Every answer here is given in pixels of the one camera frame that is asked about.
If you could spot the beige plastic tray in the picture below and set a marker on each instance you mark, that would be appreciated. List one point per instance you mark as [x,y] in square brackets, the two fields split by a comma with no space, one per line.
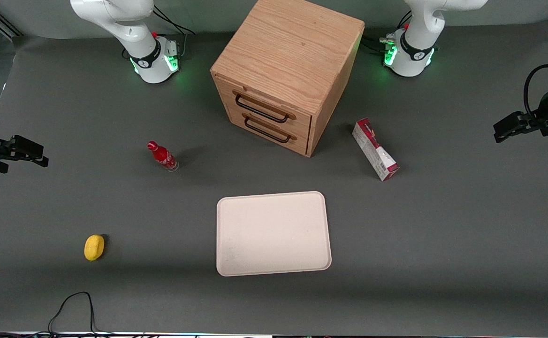
[274,234]

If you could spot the wooden two-drawer cabinet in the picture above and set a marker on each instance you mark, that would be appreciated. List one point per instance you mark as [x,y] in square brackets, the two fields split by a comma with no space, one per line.
[283,51]

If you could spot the yellow lemon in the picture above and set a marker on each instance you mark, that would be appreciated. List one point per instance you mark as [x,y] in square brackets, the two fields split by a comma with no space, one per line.
[94,247]

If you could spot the red cola bottle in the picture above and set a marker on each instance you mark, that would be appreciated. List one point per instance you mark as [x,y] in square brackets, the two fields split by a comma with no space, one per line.
[163,156]

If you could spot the aluminium frame rail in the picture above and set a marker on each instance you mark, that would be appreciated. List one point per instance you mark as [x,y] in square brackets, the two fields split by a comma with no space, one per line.
[5,23]

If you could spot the wooden drawer front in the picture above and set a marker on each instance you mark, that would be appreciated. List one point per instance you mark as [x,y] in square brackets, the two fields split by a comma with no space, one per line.
[297,141]
[274,103]

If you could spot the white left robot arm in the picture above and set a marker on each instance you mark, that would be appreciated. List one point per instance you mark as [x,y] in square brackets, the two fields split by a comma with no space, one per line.
[417,47]

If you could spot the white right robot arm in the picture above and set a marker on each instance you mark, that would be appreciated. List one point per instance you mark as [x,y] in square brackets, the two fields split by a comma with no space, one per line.
[138,47]

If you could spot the grey table cover sheet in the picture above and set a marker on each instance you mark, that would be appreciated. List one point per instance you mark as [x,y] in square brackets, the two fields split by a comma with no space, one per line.
[67,211]

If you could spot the red cookie box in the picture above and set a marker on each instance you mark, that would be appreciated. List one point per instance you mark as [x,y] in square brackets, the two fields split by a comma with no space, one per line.
[376,150]

